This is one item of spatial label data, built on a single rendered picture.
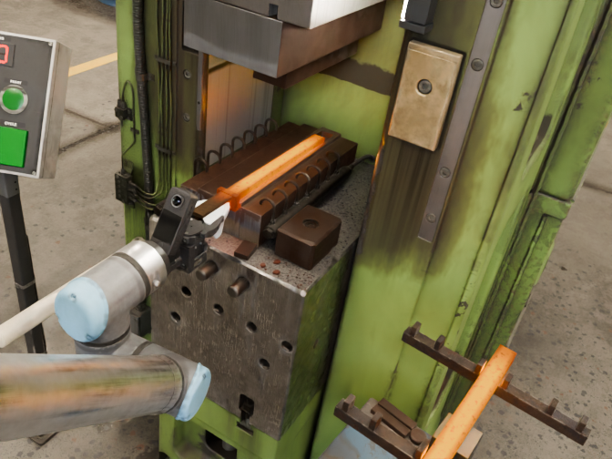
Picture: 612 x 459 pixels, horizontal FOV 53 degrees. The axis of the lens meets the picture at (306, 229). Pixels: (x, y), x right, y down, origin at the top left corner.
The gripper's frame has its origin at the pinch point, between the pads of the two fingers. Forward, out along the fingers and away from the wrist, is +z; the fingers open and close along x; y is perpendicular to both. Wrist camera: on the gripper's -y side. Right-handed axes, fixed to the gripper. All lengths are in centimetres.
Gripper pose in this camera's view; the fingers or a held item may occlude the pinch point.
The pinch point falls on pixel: (220, 201)
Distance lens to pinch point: 118.8
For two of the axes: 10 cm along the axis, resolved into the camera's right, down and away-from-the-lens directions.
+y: -1.2, 8.0, 5.9
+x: 8.5, 3.8, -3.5
